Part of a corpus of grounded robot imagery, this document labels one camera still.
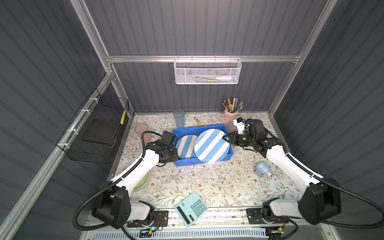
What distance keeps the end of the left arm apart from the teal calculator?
0.78 ft

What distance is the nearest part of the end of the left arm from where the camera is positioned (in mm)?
597

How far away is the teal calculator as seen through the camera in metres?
0.72
